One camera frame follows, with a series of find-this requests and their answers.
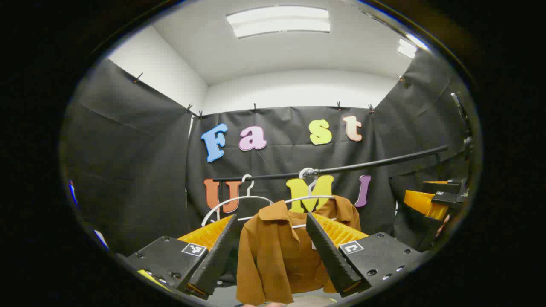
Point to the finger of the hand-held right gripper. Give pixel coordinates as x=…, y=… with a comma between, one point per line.
x=422, y=204
x=443, y=186

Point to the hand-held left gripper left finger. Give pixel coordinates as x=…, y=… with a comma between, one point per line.
x=213, y=260

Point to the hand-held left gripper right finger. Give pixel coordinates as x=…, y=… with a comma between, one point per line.
x=330, y=256

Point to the brown jacket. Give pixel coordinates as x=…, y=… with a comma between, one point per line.
x=273, y=260

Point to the white clothes hanger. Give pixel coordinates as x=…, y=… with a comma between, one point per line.
x=232, y=199
x=313, y=198

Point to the black clothes rack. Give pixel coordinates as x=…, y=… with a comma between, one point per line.
x=362, y=167

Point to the clear tape wrap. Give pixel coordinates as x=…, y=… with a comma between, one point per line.
x=308, y=172

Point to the small ceiling light panel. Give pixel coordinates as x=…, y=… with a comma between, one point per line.
x=407, y=47

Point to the black backdrop cloth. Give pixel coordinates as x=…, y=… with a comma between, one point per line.
x=128, y=170

